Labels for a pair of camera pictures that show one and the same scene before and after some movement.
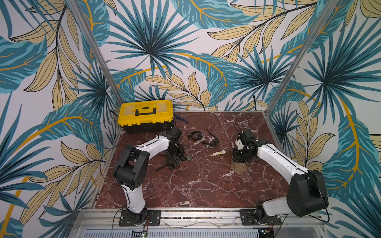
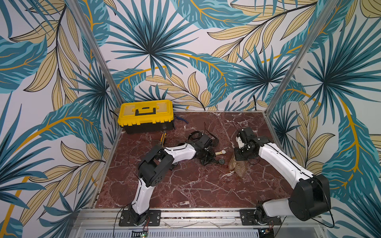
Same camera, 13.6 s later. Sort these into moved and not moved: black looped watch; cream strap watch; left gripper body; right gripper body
Moved: left gripper body
Not moved: black looped watch; right gripper body; cream strap watch
